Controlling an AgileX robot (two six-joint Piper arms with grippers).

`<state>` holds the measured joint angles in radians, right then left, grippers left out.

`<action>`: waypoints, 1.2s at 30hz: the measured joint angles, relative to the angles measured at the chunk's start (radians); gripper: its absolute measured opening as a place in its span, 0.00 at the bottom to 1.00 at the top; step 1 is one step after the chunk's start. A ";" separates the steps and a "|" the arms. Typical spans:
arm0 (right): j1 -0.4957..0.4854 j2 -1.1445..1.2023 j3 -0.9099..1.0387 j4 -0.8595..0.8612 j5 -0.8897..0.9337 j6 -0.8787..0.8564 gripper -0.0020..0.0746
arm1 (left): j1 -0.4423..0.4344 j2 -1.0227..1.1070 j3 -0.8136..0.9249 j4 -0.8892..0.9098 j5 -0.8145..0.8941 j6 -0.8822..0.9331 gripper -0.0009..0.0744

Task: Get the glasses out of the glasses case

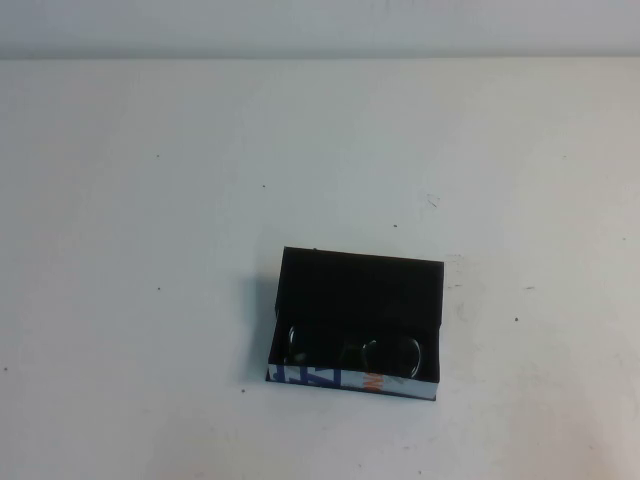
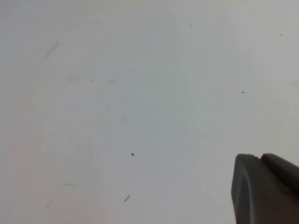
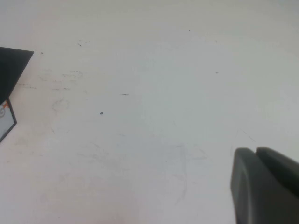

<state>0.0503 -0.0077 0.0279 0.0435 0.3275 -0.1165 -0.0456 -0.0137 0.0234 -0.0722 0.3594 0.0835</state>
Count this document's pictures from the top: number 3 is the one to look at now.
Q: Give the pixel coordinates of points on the black open glasses case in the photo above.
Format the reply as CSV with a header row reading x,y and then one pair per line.
x,y
9,70

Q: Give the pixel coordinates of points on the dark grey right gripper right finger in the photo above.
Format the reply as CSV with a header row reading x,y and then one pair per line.
x,y
280,165

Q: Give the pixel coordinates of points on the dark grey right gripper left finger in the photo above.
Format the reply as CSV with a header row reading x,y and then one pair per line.
x,y
257,193

